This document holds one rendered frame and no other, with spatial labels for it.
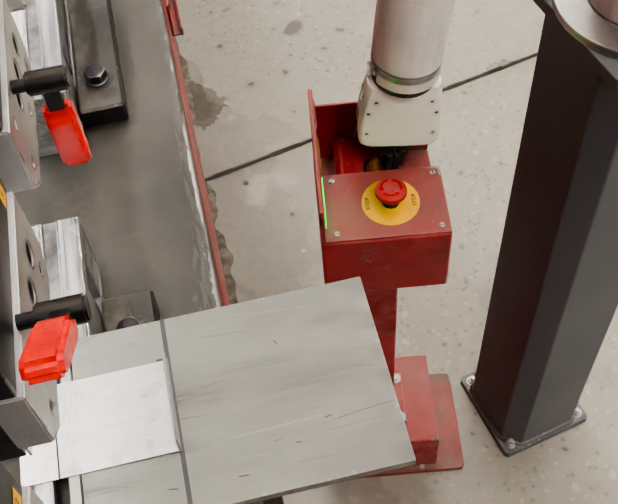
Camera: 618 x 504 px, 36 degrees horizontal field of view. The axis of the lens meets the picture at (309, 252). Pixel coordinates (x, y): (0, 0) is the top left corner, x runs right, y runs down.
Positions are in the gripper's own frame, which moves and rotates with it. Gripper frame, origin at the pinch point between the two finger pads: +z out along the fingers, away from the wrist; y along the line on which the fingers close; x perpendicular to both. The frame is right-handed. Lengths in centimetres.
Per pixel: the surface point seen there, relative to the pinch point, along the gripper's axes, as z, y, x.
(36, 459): -22, -37, -49
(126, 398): -23, -30, -45
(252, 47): 77, -16, 103
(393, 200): -5.7, -1.6, -11.6
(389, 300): 23.5, 1.2, -7.8
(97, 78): -13.8, -36.4, 2.2
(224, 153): 77, -24, 68
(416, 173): -3.3, 2.2, -5.6
